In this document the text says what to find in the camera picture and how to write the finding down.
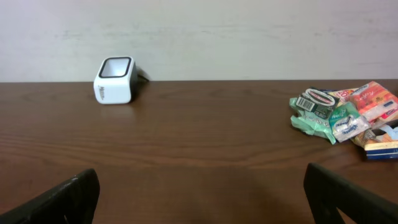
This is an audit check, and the white barcode scanner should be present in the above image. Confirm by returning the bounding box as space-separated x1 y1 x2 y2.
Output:
93 56 138 105

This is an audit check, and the white snack bag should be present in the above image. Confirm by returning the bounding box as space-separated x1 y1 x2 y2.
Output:
328 88 397 160

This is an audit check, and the orange tissue pack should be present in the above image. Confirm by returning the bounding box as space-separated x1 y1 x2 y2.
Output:
349 81 397 121

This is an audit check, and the black box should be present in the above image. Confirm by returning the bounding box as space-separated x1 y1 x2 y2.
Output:
295 88 340 119

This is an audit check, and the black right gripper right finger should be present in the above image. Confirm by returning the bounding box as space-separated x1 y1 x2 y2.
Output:
303 163 397 223

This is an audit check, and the teal wet wipes pack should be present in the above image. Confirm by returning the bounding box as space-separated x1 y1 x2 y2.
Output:
289 96 336 144

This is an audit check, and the teal kleenex tissue pack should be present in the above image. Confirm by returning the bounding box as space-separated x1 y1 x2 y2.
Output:
329 102 371 142

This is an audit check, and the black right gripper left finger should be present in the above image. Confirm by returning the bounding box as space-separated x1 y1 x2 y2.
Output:
1 169 100 224

